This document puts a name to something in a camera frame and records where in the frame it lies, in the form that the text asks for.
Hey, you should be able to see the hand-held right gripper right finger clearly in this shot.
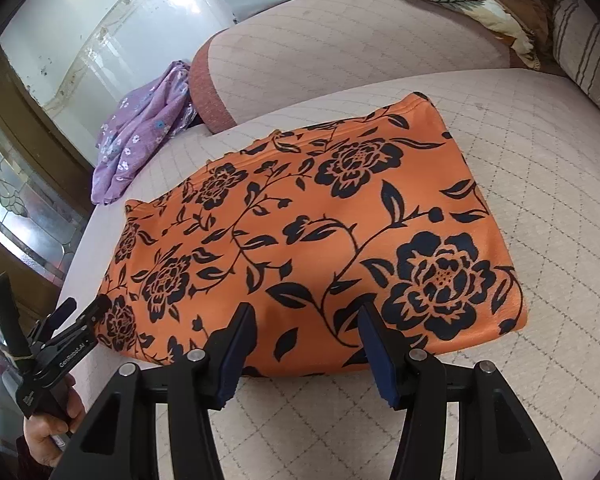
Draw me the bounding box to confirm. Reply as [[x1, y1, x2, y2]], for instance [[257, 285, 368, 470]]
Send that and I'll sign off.
[[357, 302, 556, 480]]

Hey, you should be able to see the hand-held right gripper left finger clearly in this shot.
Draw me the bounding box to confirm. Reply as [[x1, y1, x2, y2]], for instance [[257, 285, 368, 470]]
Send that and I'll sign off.
[[47, 302, 257, 480]]

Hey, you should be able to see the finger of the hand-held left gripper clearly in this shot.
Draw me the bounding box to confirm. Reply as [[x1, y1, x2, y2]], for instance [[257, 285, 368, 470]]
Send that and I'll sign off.
[[29, 296, 78, 343], [50, 295, 112, 351]]

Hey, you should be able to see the orange floral shirt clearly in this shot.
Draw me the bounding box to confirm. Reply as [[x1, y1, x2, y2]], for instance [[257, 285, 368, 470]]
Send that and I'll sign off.
[[97, 91, 528, 378]]

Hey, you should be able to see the person's left hand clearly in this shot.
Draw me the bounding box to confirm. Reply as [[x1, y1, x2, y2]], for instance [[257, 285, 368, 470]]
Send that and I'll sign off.
[[22, 375, 87, 468]]

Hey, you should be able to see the wooden stained glass door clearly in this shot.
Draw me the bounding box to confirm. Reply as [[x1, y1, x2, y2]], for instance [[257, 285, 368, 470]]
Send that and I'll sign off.
[[0, 40, 101, 321]]

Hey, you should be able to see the purple floral cloth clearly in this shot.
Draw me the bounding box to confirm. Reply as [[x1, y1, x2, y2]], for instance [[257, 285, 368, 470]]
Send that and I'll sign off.
[[90, 60, 198, 206]]

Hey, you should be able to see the pink quilted bolster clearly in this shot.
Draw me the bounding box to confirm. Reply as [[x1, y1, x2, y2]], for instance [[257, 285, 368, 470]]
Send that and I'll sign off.
[[189, 0, 511, 128]]

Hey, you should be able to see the striped floral cushion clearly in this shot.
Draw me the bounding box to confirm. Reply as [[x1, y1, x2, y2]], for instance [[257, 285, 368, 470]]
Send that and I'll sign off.
[[550, 0, 600, 133]]

